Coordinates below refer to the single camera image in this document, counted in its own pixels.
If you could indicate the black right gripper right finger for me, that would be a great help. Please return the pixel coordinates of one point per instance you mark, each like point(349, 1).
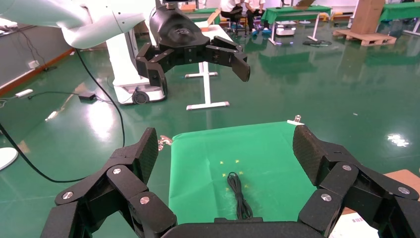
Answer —
point(354, 193)

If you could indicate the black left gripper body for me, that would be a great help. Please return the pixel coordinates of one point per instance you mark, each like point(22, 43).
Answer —
point(177, 33)

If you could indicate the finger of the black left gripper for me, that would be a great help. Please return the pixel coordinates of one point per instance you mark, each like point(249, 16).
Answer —
point(154, 67)
point(229, 54)

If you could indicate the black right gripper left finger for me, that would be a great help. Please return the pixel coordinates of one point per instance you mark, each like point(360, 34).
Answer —
point(98, 197)

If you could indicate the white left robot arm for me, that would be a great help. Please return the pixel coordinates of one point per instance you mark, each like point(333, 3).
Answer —
point(92, 29)

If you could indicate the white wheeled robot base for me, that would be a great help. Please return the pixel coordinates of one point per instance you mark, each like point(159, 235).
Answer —
point(123, 65)

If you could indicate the brown cardboard mailer box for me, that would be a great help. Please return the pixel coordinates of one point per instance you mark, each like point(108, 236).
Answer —
point(407, 179)

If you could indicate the tall brown cardboard box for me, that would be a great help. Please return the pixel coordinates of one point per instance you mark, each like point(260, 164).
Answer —
point(367, 16)

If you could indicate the white printed paper sheet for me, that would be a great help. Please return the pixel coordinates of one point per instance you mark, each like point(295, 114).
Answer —
point(351, 228)

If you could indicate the small green covered table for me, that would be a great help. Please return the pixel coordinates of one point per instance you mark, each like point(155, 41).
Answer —
point(205, 11)

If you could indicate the black stool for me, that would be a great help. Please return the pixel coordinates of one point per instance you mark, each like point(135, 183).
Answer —
point(241, 17)

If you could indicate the brown cardboard flap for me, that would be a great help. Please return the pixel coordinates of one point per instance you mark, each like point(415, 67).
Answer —
point(213, 18)

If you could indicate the white desk with legs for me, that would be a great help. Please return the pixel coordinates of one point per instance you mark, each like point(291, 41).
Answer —
point(206, 85)

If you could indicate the seated person black trousers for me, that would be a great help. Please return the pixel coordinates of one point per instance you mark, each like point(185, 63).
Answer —
point(229, 5)

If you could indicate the seated person blue shoes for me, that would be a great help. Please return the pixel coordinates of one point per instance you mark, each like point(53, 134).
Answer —
point(254, 4)

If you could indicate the white low mobile robot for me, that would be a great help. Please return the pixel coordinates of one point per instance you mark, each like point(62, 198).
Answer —
point(285, 29)

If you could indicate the metal cloth clip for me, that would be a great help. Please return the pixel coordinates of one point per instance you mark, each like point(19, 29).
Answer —
point(295, 121)
point(164, 142)

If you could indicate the green covered table white legs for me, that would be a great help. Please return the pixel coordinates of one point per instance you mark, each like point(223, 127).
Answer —
point(295, 10)

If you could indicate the black flat floor object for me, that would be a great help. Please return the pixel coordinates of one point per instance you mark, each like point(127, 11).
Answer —
point(315, 42)

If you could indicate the brown cardboard sheet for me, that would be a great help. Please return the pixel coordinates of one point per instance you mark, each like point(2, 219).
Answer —
point(303, 4)

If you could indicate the white round floor base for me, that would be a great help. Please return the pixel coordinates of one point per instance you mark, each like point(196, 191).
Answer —
point(6, 157)

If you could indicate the green table cloth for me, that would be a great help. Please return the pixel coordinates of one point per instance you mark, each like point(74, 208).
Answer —
point(203, 184)

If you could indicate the white power strip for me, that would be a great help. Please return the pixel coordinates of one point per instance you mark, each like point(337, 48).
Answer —
point(23, 93)

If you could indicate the wooden pallet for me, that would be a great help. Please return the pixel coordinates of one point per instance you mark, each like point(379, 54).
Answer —
point(367, 37)

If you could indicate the wide green covered table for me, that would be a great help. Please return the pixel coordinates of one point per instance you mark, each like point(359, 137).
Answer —
point(400, 10)

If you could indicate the white wall outlet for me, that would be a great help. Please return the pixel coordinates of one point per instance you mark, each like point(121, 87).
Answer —
point(33, 64)

